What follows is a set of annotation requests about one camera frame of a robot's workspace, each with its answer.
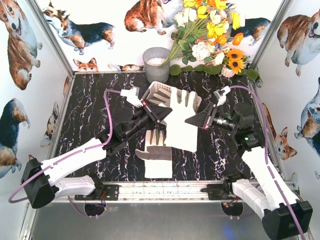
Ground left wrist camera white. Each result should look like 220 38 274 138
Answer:
120 86 143 108

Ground edge work glove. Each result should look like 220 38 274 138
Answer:
135 129 173 179

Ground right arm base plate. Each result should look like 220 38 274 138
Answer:
200 182 250 200

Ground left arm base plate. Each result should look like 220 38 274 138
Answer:
74 184 120 201

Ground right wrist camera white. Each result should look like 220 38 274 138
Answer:
214 86 231 107

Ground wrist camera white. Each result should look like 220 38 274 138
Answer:
214 86 231 107
120 86 143 108

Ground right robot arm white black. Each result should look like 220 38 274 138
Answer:
185 102 313 240

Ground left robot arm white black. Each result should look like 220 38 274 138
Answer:
21 99 172 209

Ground white plastic storage basket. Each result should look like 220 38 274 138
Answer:
142 81 203 111

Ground grey metal bucket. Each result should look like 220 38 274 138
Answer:
142 47 170 83

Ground artificial flower bouquet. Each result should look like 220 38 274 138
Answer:
166 0 267 80

